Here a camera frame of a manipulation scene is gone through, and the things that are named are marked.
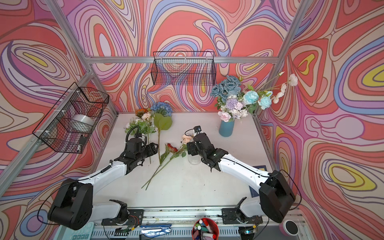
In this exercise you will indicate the blue hydrangea bunch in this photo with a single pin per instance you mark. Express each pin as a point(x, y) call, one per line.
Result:
point(231, 98)

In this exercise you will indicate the clear glass vase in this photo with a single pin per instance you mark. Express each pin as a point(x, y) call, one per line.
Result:
point(193, 157)

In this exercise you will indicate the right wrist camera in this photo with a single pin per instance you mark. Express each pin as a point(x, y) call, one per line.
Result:
point(197, 130)

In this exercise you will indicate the peach carnation stem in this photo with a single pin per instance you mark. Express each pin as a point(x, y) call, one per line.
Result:
point(182, 151)

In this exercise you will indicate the teal calculator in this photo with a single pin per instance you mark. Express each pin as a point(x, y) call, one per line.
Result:
point(85, 233)

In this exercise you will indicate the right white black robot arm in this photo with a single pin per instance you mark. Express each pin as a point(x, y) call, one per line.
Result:
point(275, 198)

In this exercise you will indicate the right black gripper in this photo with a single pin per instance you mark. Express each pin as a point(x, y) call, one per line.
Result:
point(193, 147)

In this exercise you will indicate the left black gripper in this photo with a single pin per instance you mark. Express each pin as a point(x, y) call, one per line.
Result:
point(149, 148)

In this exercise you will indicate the pink rose stem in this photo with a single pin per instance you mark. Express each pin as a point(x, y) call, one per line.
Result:
point(224, 116)

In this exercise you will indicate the left wire basket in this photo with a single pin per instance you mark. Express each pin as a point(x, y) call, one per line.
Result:
point(57, 134)

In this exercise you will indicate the red pen cup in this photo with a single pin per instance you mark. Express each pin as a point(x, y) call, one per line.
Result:
point(205, 229)

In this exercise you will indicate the silver tape roll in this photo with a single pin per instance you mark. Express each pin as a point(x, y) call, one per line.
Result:
point(81, 123)

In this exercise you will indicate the teal ceramic vase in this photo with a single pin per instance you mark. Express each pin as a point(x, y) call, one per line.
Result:
point(226, 128)

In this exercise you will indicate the red flower stem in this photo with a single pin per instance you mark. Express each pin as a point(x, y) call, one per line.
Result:
point(169, 149)

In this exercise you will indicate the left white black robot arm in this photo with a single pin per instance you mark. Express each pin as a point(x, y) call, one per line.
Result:
point(73, 206)

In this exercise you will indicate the blue hydrangea stem with leaves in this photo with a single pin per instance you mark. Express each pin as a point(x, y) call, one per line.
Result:
point(162, 115)

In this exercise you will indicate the orange flower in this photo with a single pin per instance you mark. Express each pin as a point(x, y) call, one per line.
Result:
point(139, 113)

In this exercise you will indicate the back wire basket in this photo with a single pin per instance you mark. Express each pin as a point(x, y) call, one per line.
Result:
point(184, 68)

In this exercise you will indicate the green white filler bunch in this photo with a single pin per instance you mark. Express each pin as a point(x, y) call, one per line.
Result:
point(140, 127)

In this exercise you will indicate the wire basket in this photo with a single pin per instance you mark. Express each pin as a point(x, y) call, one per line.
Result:
point(184, 68)
point(57, 134)

